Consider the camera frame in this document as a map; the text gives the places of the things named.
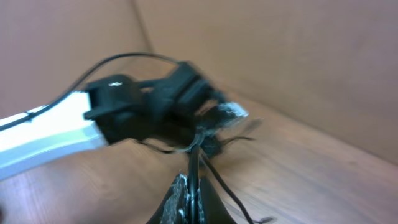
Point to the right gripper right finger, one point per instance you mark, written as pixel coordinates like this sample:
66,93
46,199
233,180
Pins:
213,208

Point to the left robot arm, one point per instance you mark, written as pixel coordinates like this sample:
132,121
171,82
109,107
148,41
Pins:
181,110

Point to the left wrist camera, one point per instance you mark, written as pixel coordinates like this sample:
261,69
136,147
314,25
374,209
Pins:
232,110

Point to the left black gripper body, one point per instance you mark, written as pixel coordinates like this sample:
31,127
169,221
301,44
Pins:
207,126

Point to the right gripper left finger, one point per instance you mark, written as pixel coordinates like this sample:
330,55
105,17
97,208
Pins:
173,208

